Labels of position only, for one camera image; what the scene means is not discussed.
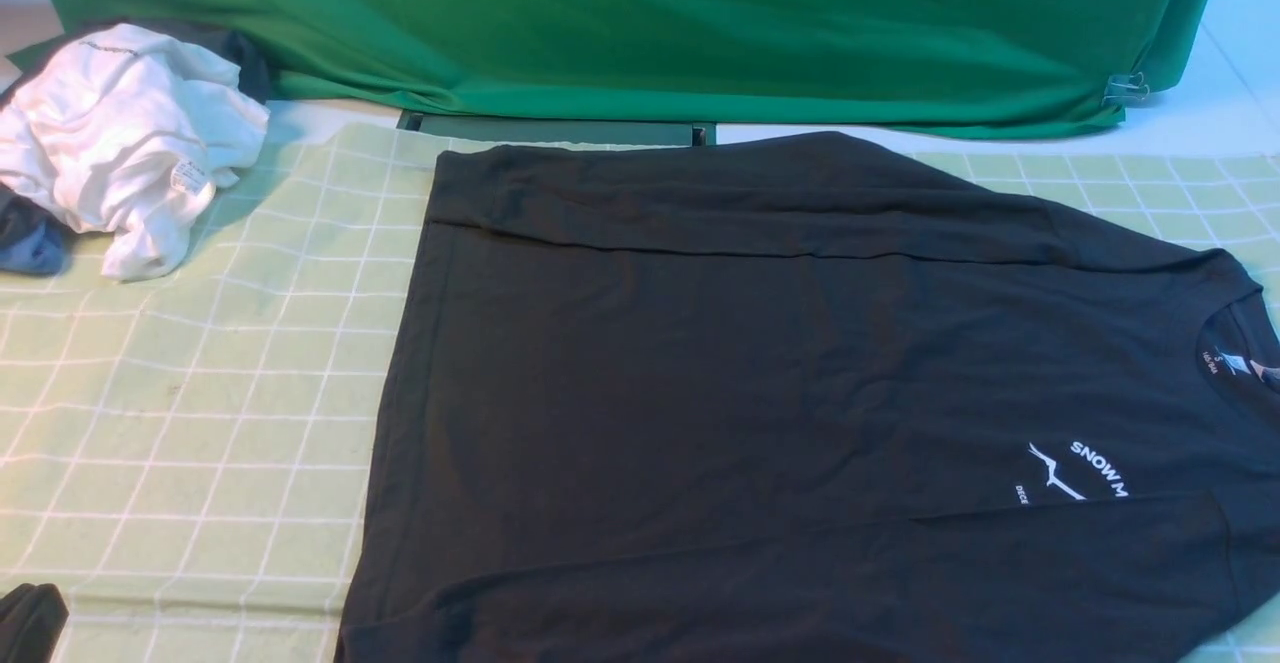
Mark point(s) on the dark green metal bar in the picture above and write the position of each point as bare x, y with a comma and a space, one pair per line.
548, 131

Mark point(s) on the blue crumpled garment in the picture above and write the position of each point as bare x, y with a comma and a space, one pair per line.
32, 241

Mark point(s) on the dark garment under white shirt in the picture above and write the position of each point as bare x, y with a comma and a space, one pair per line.
255, 79

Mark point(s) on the dark gray long-sleeve shirt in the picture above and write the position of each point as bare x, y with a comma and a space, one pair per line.
808, 400

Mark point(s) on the white crumpled shirt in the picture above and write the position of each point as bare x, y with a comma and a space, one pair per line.
131, 133

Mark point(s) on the silver binder clip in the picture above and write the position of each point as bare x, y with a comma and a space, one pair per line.
1125, 90

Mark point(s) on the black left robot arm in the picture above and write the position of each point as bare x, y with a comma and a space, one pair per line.
32, 618

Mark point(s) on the green backdrop cloth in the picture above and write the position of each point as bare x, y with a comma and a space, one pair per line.
970, 69

